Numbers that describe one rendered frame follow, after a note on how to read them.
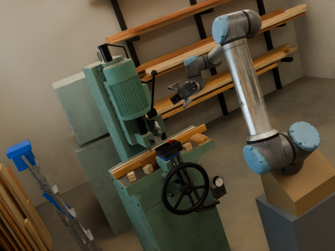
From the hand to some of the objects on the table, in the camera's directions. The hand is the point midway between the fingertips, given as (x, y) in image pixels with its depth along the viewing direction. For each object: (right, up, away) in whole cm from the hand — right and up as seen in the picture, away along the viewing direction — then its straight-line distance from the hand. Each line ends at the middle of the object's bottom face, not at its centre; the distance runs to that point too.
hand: (175, 98), depth 182 cm
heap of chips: (+15, -24, +22) cm, 36 cm away
